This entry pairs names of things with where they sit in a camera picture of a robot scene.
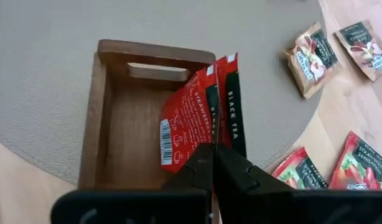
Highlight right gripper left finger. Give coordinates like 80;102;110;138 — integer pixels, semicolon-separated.
161;142;215;224

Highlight round grey placemat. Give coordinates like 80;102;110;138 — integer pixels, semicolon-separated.
0;0;327;184

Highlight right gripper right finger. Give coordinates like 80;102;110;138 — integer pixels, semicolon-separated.
213;143;294;224

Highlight red strawberry tea packet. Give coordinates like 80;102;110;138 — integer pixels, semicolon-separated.
215;52;248;159
159;63;220;174
271;146;329;190
328;130;382;190

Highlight brown wooden compartment tray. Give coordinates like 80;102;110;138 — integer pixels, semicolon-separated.
78;39;217;190

